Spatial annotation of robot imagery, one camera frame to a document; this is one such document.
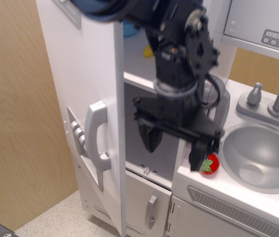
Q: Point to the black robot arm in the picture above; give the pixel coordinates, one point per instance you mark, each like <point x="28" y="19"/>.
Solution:
<point x="177" y="32"/>

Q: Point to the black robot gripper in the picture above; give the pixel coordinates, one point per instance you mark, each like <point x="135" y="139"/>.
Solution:
<point x="180" y="114"/>

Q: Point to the grey lower door handle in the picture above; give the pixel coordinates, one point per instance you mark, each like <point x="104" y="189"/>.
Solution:
<point x="149" y="219"/>

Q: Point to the blue toy in fridge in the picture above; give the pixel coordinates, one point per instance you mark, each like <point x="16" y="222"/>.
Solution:
<point x="129" y="29"/>

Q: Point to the yellow toy in fridge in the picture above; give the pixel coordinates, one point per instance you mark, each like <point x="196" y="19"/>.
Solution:
<point x="147" y="53"/>

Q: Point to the grey fridge door handle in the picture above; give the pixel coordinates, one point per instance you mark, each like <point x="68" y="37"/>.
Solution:
<point x="96" y="116"/>

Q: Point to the white fridge door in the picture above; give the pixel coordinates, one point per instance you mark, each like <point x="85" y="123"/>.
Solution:
<point x="86" y="60"/>

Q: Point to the white lower freezer door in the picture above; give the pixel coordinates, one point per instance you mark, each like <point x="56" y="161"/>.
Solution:
<point x="138" y="192"/>

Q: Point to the white toy microwave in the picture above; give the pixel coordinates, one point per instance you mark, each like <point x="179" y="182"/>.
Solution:
<point x="253" y="25"/>

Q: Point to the red toy strawberry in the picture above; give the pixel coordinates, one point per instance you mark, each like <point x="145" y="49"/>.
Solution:
<point x="210" y="165"/>

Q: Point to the grey ice dispenser panel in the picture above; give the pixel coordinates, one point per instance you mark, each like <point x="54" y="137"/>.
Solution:
<point x="79" y="139"/>

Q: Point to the white toy kitchen cabinet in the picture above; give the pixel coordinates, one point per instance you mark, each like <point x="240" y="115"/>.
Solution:
<point x="168" y="166"/>

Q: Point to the grey round toy sink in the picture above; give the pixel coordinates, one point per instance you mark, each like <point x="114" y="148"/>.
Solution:
<point x="250" y="155"/>

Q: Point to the white oven door with vent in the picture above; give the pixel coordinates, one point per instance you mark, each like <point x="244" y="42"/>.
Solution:
<point x="204" y="215"/>

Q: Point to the grey toy telephone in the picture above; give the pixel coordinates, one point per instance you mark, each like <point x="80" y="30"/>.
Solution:
<point x="218" y="113"/>

